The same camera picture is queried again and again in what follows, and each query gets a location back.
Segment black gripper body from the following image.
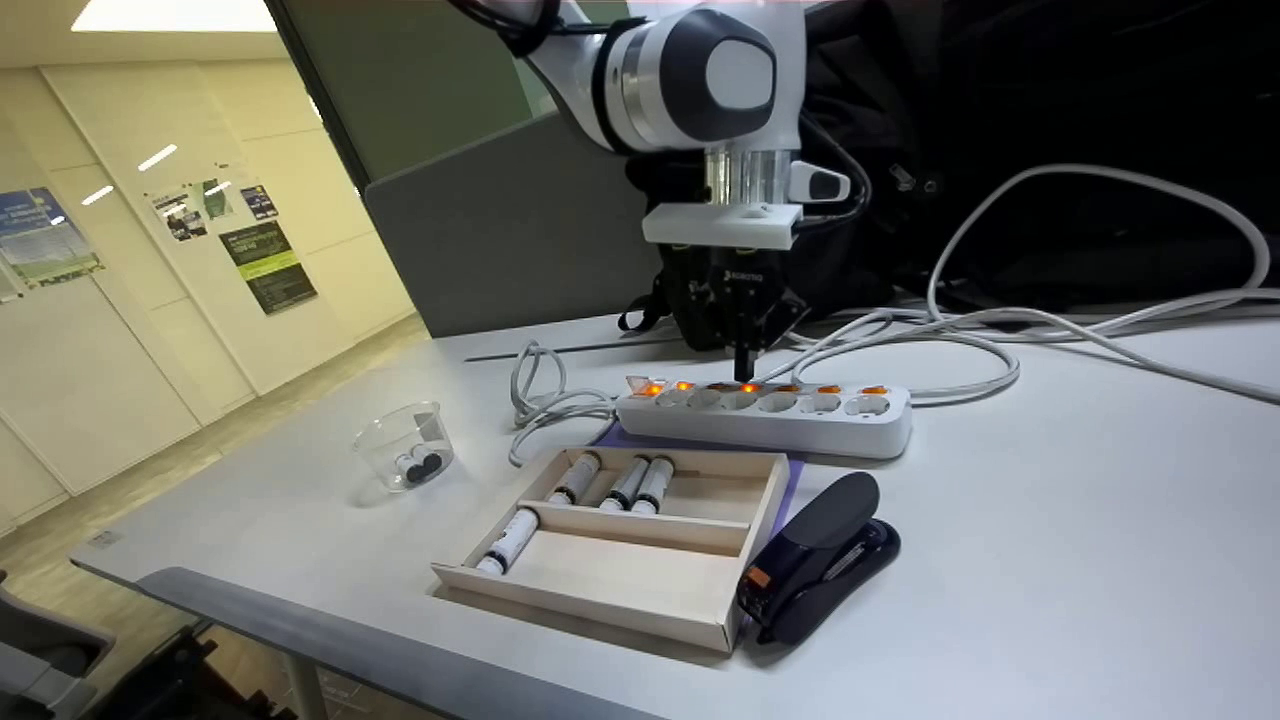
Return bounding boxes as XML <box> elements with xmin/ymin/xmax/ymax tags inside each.
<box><xmin>672</xmin><ymin>246</ymin><xmax>800</xmax><ymax>321</ymax></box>

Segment white power strip orange switches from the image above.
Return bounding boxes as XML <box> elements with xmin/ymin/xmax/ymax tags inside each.
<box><xmin>614</xmin><ymin>374</ymin><xmax>917</xmax><ymax>465</ymax></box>

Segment white battery with dark ends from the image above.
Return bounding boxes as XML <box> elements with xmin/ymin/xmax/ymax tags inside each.
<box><xmin>547</xmin><ymin>453</ymin><xmax>610</xmax><ymax>509</ymax></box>
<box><xmin>627</xmin><ymin>455</ymin><xmax>682</xmax><ymax>521</ymax></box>
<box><xmin>595</xmin><ymin>455</ymin><xmax>654</xmax><ymax>517</ymax></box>
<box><xmin>471</xmin><ymin>504</ymin><xmax>544</xmax><ymax>580</ymax></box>

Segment black stapler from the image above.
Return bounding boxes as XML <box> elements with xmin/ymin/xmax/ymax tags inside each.
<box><xmin>735</xmin><ymin>468</ymin><xmax>906</xmax><ymax>652</ymax></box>

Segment gray desk partition panel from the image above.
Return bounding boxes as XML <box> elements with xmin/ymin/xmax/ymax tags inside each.
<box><xmin>362</xmin><ymin>112</ymin><xmax>672</xmax><ymax>340</ymax></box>

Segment wooden compartment tray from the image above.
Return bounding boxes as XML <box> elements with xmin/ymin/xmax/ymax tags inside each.
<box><xmin>431</xmin><ymin>438</ymin><xmax>793</xmax><ymax>655</ymax></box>

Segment large black backpack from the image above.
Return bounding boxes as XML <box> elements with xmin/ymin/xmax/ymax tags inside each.
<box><xmin>798</xmin><ymin>0</ymin><xmax>1280</xmax><ymax>310</ymax></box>

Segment square ceiling light panel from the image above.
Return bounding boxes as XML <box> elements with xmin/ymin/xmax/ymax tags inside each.
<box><xmin>72</xmin><ymin>0</ymin><xmax>280</xmax><ymax>34</ymax></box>

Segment dark office chair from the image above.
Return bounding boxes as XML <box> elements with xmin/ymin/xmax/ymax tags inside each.
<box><xmin>0</xmin><ymin>582</ymin><xmax>254</xmax><ymax>720</ymax></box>

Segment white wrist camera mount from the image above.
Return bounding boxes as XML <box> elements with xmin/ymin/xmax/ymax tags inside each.
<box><xmin>640</xmin><ymin>157</ymin><xmax>853</xmax><ymax>251</ymax></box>

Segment coiled thick white cable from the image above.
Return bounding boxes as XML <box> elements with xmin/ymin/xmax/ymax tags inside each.
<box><xmin>501</xmin><ymin>336</ymin><xmax>627</xmax><ymax>473</ymax></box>

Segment thin white cable bundle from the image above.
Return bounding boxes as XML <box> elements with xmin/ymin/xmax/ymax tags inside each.
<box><xmin>773</xmin><ymin>282</ymin><xmax>1280</xmax><ymax>404</ymax></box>

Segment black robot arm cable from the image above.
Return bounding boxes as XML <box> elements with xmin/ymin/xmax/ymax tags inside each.
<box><xmin>448</xmin><ymin>0</ymin><xmax>571</xmax><ymax>58</ymax></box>

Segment arching thick white cable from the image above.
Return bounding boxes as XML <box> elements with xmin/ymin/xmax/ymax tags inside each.
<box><xmin>798</xmin><ymin>159</ymin><xmax>1275</xmax><ymax>410</ymax></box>

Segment dark green wall poster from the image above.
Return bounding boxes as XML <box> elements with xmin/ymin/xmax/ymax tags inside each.
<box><xmin>217</xmin><ymin>216</ymin><xmax>321</xmax><ymax>321</ymax></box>

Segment blue green wall poster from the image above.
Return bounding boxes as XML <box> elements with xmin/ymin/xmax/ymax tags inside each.
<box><xmin>0</xmin><ymin>182</ymin><xmax>106</xmax><ymax>291</ymax></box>

